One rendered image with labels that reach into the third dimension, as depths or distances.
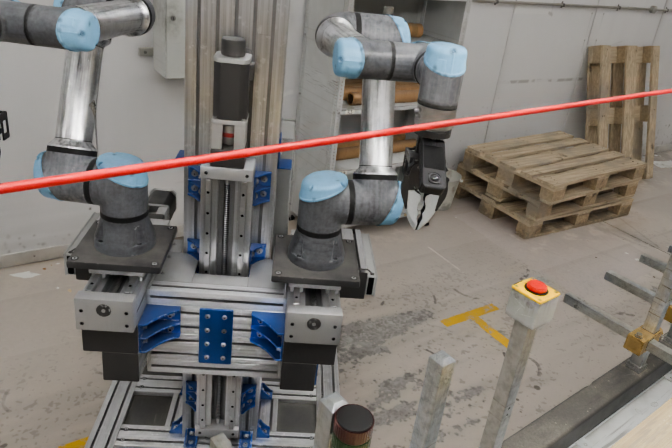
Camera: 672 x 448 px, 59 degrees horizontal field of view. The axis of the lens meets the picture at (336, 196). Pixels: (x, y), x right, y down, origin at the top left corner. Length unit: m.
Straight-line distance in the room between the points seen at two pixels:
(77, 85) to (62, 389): 1.54
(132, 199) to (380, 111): 0.65
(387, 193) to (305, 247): 0.25
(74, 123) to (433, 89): 0.89
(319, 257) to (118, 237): 0.50
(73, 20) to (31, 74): 2.08
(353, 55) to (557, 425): 1.14
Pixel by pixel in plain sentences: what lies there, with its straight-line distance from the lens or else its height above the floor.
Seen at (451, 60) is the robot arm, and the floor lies 1.65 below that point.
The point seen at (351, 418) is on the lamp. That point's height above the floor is 1.18.
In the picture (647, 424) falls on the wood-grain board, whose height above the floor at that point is 0.90.
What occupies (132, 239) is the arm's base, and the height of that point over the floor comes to 1.08.
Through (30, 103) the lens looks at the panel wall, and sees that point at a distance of 3.32.
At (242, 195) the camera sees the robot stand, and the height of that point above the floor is 1.18.
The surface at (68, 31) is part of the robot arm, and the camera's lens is 1.21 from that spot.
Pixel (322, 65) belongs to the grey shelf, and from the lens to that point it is 3.53.
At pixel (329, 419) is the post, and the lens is 0.98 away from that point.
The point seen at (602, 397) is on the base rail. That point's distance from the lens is 1.97.
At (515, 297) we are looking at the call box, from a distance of 1.28.
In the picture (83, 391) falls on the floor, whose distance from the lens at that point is 2.78.
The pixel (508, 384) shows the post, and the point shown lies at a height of 0.99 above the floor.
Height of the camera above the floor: 1.84
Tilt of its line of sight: 24 degrees down
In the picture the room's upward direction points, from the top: 7 degrees clockwise
